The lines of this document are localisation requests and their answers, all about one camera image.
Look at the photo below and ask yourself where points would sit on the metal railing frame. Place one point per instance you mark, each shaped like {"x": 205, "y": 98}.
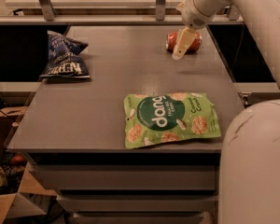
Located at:
{"x": 90, "y": 12}

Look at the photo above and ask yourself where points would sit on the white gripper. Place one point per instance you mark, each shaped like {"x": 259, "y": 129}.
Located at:
{"x": 190, "y": 13}

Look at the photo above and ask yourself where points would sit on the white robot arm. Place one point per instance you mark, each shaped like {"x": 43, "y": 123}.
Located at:
{"x": 249, "y": 172}

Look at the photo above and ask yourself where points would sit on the cardboard box left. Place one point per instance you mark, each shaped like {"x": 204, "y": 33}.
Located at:
{"x": 31, "y": 199}

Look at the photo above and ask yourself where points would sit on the green dang chips bag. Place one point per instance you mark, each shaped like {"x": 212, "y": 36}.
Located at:
{"x": 173, "y": 117}

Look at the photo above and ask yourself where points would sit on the red coke can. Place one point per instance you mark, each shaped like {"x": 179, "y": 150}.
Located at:
{"x": 194, "y": 44}

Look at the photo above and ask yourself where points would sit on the blue chips bag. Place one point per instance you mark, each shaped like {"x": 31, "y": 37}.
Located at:
{"x": 64, "y": 60}

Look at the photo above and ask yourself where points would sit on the grey drawer cabinet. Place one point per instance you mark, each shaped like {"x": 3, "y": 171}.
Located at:
{"x": 73, "y": 132}

